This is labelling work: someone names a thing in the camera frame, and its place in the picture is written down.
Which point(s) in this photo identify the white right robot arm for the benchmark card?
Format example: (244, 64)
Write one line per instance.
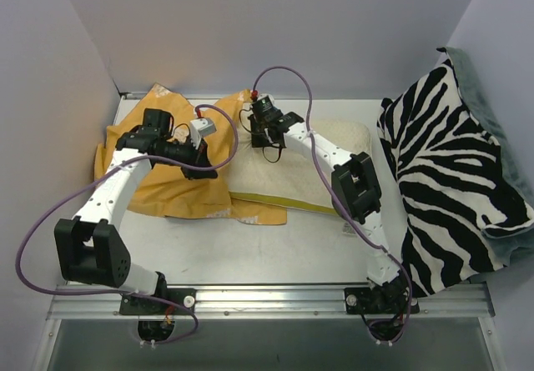
(350, 180)

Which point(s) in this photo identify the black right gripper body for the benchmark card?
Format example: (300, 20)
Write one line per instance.
(259, 136)

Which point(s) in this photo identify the aluminium front rail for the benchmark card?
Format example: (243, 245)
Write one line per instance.
(332, 300)

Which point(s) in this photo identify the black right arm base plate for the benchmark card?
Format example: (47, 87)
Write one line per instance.
(378, 301)

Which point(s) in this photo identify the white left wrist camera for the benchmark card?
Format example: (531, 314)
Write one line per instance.
(201, 128)

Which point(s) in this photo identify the cream quilted pillow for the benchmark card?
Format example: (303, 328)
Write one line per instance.
(256, 175)

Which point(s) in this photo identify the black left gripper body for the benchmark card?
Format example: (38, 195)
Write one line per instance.
(199, 159)

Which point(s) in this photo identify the zebra striped blanket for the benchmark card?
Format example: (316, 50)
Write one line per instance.
(465, 213)

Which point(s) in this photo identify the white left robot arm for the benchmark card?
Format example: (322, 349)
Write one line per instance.
(90, 249)

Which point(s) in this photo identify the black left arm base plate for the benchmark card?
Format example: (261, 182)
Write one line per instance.
(156, 302)

